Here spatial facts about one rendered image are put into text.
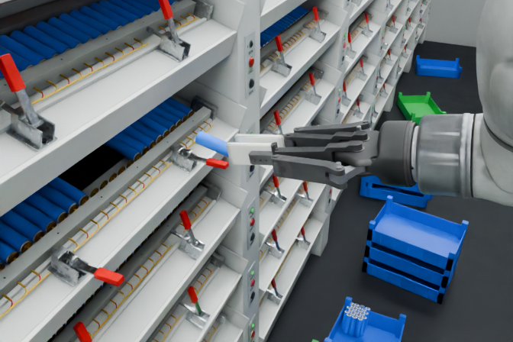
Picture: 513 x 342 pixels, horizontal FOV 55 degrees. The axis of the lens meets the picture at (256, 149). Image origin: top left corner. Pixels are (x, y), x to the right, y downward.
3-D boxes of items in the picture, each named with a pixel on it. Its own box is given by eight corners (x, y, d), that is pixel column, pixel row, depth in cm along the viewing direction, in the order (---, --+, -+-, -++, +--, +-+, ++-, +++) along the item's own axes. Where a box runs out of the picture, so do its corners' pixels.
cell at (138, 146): (114, 133, 81) (147, 153, 80) (108, 139, 80) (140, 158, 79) (116, 125, 80) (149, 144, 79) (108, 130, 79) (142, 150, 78)
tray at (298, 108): (330, 96, 160) (347, 60, 152) (253, 198, 113) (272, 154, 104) (275, 69, 164) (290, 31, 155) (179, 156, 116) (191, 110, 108)
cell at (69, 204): (40, 186, 68) (77, 209, 67) (30, 193, 67) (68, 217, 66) (40, 177, 67) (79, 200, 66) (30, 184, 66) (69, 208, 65)
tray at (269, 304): (319, 230, 189) (333, 206, 181) (254, 356, 142) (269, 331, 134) (273, 204, 193) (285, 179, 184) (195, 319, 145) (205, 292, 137)
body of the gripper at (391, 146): (414, 203, 53) (331, 197, 58) (424, 164, 60) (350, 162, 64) (409, 141, 50) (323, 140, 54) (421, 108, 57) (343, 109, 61)
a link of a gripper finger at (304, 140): (365, 136, 57) (369, 130, 58) (281, 131, 63) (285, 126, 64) (368, 165, 59) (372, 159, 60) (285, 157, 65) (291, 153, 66)
